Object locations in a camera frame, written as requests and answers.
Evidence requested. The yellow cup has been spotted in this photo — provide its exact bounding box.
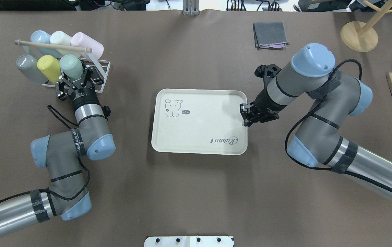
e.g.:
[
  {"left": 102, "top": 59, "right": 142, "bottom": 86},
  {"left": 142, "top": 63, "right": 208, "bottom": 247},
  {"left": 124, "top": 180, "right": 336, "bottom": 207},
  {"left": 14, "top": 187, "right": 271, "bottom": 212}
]
[{"left": 36, "top": 55, "right": 61, "bottom": 85}]

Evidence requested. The blue cup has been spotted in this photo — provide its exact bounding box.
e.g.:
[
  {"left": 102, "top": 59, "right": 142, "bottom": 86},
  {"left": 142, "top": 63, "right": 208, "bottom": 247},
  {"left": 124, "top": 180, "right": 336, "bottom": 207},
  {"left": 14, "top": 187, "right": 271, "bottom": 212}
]
[{"left": 30, "top": 30, "right": 61, "bottom": 58}]

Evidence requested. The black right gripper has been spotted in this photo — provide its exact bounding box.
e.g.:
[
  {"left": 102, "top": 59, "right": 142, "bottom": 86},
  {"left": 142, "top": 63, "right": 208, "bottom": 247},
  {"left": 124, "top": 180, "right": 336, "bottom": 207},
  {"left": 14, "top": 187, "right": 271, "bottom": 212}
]
[{"left": 240, "top": 93, "right": 280, "bottom": 127}]

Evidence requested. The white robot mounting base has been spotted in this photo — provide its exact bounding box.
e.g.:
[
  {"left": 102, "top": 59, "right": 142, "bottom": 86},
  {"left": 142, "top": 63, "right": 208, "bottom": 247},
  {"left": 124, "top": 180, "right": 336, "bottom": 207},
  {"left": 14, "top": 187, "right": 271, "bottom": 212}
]
[{"left": 144, "top": 235, "right": 235, "bottom": 247}]

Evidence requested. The cream rabbit tray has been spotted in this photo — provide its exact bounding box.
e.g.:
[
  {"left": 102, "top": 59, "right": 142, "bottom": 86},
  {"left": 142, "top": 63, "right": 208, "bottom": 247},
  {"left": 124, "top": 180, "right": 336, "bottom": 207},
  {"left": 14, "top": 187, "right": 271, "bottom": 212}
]
[{"left": 151, "top": 89, "right": 248, "bottom": 156}]

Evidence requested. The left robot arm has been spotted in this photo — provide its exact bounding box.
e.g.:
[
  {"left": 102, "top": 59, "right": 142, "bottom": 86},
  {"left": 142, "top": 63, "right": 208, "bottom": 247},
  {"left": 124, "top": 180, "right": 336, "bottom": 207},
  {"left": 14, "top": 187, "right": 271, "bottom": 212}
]
[{"left": 0, "top": 65, "right": 116, "bottom": 237}]

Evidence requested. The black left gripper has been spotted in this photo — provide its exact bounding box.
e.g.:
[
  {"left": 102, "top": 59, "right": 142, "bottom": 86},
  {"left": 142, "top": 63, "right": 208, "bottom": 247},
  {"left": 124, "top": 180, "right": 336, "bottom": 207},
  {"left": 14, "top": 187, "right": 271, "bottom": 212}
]
[{"left": 55, "top": 64, "right": 103, "bottom": 110}]

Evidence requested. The grey folded cloth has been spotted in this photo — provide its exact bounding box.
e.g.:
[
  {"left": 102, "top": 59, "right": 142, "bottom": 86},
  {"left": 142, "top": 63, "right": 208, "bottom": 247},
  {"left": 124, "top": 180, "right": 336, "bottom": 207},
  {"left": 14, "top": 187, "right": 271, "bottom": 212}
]
[{"left": 253, "top": 22, "right": 289, "bottom": 49}]

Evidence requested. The wooden mug tree stand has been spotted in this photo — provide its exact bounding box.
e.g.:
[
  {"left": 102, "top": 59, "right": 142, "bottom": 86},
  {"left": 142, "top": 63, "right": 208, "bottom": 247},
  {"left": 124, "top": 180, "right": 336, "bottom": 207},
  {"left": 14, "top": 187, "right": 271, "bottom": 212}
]
[{"left": 340, "top": 0, "right": 392, "bottom": 52}]

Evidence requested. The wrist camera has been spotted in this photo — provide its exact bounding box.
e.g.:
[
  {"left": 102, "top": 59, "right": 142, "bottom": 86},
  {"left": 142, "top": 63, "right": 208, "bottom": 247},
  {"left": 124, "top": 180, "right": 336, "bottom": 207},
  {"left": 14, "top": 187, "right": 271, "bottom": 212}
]
[
  {"left": 254, "top": 64, "right": 282, "bottom": 78},
  {"left": 102, "top": 106, "right": 111, "bottom": 118}
]

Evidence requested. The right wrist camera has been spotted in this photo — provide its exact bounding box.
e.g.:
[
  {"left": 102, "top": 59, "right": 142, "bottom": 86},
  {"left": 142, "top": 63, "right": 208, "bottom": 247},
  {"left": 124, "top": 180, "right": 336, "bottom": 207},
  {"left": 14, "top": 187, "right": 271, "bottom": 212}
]
[{"left": 254, "top": 64, "right": 282, "bottom": 78}]

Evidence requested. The green cup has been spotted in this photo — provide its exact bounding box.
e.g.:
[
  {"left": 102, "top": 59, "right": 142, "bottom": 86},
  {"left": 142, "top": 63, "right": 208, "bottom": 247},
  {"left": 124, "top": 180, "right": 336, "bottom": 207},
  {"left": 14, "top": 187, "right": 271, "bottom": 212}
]
[{"left": 59, "top": 54, "right": 83, "bottom": 80}]

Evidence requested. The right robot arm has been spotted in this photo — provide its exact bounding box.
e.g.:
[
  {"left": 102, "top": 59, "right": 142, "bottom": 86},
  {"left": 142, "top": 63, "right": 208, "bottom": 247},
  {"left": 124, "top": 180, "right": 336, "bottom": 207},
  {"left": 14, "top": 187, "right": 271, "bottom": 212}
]
[{"left": 240, "top": 43, "right": 392, "bottom": 200}]

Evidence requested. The aluminium frame post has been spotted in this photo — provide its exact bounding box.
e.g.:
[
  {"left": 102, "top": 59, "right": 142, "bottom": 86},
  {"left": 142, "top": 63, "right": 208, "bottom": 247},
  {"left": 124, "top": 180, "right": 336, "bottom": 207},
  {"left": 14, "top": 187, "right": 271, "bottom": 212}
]
[{"left": 182, "top": 0, "right": 200, "bottom": 16}]

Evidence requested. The cream cup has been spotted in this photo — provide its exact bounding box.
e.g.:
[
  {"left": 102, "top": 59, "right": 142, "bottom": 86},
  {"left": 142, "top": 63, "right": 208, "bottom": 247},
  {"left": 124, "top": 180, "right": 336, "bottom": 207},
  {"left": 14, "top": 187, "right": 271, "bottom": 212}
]
[{"left": 50, "top": 30, "right": 81, "bottom": 58}]

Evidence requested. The grey cup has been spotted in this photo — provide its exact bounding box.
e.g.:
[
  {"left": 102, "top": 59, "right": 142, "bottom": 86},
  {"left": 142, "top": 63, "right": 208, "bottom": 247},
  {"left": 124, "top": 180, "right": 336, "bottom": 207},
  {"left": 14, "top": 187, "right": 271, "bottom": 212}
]
[{"left": 15, "top": 54, "right": 48, "bottom": 84}]

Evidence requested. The pink cup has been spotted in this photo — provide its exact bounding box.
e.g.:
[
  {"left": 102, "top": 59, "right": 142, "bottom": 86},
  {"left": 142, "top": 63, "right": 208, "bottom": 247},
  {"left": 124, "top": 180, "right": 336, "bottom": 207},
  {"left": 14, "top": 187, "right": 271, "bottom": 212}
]
[{"left": 70, "top": 32, "right": 104, "bottom": 59}]

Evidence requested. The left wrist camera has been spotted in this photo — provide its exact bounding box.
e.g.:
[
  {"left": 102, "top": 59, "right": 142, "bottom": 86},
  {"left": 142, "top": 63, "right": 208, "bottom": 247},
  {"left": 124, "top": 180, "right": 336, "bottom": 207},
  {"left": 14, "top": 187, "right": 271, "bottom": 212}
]
[{"left": 102, "top": 106, "right": 111, "bottom": 118}]

